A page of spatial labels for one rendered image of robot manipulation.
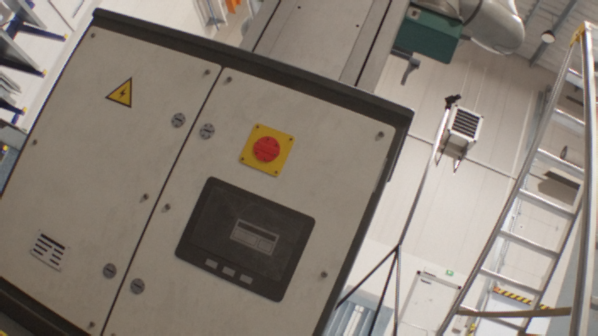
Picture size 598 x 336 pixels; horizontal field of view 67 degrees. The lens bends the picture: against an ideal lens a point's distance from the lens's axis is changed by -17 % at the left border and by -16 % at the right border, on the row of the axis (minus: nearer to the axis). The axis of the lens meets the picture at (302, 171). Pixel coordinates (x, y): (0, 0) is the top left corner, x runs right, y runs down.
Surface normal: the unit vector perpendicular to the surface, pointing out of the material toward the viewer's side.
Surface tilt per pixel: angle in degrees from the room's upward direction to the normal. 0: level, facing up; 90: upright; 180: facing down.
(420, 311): 90
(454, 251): 90
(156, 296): 90
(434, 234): 90
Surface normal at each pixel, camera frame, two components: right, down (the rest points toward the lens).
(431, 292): -0.05, -0.27
